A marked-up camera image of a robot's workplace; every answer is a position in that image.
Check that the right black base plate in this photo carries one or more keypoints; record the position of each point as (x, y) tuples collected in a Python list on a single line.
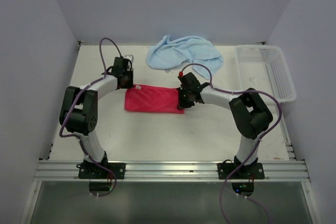
[(254, 171)]

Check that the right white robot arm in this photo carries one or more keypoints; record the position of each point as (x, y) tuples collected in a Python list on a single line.
[(251, 115)]

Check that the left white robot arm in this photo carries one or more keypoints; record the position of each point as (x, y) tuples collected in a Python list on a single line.
[(79, 111)]

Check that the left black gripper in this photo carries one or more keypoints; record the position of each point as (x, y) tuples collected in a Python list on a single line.
[(130, 84)]

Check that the light blue towel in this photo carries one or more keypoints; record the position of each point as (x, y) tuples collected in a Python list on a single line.
[(201, 53)]

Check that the aluminium mounting rail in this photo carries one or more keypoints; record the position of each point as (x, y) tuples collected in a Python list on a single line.
[(275, 171)]

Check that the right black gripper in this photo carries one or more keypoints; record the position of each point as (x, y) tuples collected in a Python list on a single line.
[(181, 104)]

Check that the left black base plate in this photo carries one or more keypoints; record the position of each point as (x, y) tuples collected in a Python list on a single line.
[(89, 170)]

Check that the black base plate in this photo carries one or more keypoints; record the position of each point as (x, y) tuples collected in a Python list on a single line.
[(89, 170), (254, 171)]

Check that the red towel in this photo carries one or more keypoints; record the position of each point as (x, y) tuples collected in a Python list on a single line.
[(151, 99)]

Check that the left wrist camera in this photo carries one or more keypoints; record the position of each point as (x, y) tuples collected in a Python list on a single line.
[(130, 57)]

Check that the white plastic basket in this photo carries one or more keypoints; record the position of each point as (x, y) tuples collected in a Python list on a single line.
[(265, 68)]

